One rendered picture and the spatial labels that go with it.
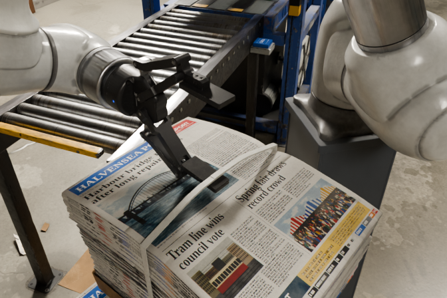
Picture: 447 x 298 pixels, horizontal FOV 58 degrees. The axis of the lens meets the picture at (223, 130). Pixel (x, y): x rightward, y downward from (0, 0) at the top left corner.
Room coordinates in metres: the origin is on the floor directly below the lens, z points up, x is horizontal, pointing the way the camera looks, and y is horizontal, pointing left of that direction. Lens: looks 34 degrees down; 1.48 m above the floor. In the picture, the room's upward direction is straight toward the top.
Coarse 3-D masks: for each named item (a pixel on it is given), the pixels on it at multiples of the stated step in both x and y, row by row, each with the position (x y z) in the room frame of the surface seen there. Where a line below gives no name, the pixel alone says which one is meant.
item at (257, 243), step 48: (288, 192) 0.44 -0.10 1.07; (336, 192) 0.45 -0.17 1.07; (192, 240) 0.35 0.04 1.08; (240, 240) 0.36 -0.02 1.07; (288, 240) 0.36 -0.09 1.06; (336, 240) 0.36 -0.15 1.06; (192, 288) 0.29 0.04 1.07; (240, 288) 0.29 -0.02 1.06; (288, 288) 0.29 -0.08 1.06; (336, 288) 0.34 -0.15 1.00
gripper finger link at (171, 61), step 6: (180, 54) 0.48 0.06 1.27; (186, 54) 0.48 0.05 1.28; (138, 60) 0.52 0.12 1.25; (156, 60) 0.50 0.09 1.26; (162, 60) 0.48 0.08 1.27; (168, 60) 0.47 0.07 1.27; (174, 60) 0.46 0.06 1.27; (138, 66) 0.52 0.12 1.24; (144, 66) 0.51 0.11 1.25; (150, 66) 0.50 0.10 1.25; (156, 66) 0.49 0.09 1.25; (162, 66) 0.48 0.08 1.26; (168, 66) 0.47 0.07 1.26; (174, 66) 0.47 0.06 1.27
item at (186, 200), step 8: (272, 144) 0.55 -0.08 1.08; (248, 152) 0.51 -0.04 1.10; (256, 152) 0.51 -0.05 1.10; (232, 160) 0.48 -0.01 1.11; (240, 160) 0.48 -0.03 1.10; (224, 168) 0.46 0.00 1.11; (216, 176) 0.44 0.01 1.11; (200, 184) 0.42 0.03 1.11; (208, 184) 0.42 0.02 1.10; (192, 192) 0.41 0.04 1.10; (184, 200) 0.40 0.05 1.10; (176, 208) 0.39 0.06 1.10; (168, 216) 0.38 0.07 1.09; (160, 224) 0.37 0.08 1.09; (168, 224) 0.37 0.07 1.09; (152, 232) 0.36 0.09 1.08; (160, 232) 0.36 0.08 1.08; (144, 240) 0.35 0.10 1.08; (152, 240) 0.35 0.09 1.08
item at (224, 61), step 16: (256, 16) 2.08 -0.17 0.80; (240, 32) 1.84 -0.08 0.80; (256, 32) 1.97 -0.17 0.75; (224, 48) 1.65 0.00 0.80; (240, 48) 1.75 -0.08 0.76; (208, 64) 1.49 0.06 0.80; (224, 64) 1.56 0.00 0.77; (224, 80) 1.56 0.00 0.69; (176, 96) 1.22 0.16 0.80; (192, 96) 1.27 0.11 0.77; (176, 112) 1.15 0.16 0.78; (192, 112) 1.26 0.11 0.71; (128, 144) 0.94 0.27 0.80
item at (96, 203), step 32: (192, 128) 0.63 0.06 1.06; (224, 128) 0.62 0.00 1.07; (128, 160) 0.54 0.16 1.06; (160, 160) 0.53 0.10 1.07; (64, 192) 0.47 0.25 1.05; (96, 192) 0.46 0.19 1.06; (128, 192) 0.45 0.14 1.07; (160, 192) 0.44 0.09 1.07; (96, 224) 0.41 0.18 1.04; (128, 224) 0.38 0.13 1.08; (96, 256) 0.44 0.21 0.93; (128, 256) 0.36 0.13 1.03; (128, 288) 0.39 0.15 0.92
